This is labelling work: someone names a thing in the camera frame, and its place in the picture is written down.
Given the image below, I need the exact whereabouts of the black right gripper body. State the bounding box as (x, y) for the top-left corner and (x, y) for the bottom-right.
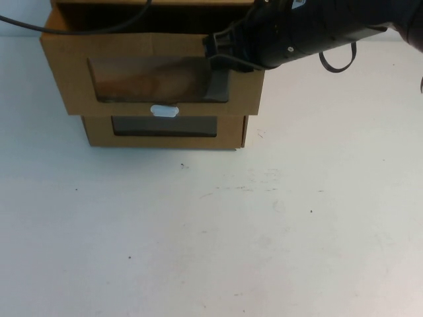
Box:
(229, 0), (279, 72)

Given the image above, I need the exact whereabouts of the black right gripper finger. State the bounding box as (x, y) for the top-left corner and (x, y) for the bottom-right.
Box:
(204, 67), (231, 102)
(202, 31), (239, 67)

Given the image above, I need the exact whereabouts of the brown cardboard drawer with window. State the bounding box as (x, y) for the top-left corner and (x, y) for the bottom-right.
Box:
(81, 114), (247, 150)
(39, 31), (267, 117)

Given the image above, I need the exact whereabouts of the white plastic drawer handle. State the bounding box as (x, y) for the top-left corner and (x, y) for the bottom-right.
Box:
(149, 104), (180, 119)

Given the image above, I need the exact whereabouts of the black cable loop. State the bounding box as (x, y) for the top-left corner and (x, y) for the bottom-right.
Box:
(318, 40), (358, 73)

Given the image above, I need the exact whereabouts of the long black cable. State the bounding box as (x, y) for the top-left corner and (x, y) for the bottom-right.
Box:
(0, 0), (150, 36)

